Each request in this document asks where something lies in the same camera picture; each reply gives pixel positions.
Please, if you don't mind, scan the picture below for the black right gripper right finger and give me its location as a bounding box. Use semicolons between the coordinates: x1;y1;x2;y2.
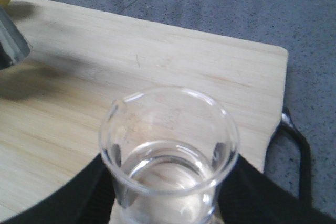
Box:
218;156;335;223

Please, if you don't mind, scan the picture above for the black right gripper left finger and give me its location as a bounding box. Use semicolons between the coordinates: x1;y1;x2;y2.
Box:
3;155;115;223

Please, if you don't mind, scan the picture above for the clear glass beaker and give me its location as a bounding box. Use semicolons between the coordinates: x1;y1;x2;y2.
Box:
99;87;239;223

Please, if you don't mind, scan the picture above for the steel double jigger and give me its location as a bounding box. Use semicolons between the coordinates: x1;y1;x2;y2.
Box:
1;6;30;70

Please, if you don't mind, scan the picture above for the wooden cutting board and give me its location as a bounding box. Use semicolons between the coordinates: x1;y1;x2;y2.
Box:
1;0;288;220

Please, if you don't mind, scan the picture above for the black cutting board handle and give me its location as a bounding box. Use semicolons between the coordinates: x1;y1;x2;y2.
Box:
266;106;313;207

